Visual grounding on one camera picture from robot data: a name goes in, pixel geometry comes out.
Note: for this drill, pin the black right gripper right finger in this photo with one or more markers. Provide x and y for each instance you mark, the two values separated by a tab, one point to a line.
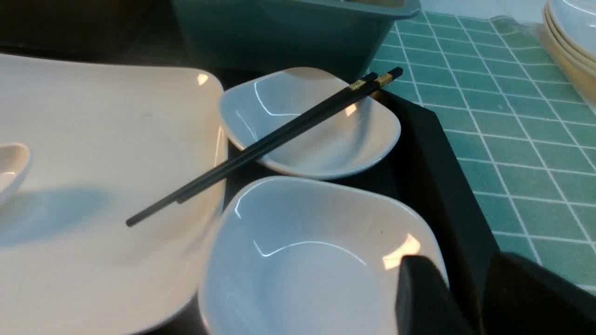
523	298

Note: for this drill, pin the black chopstick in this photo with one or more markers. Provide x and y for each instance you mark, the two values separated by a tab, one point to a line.
324	110
162	203

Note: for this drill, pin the large white square plate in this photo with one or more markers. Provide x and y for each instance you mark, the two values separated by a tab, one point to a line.
107	141

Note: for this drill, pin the blue plastic bin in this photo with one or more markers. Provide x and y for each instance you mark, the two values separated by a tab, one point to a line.
338	36

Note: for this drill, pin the white bowl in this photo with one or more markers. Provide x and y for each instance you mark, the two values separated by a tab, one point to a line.
304	257
348	143

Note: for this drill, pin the black serving tray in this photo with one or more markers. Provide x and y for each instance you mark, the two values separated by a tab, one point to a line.
421	171

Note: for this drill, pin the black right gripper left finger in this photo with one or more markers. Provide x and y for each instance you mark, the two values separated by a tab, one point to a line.
424	305

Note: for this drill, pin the stack of cream plates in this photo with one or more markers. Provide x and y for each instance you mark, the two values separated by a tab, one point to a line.
570	37

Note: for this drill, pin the green checkered tablecloth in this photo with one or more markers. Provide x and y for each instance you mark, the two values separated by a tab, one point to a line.
521	133

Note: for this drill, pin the white ceramic spoon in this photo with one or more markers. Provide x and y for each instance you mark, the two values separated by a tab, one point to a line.
15	163

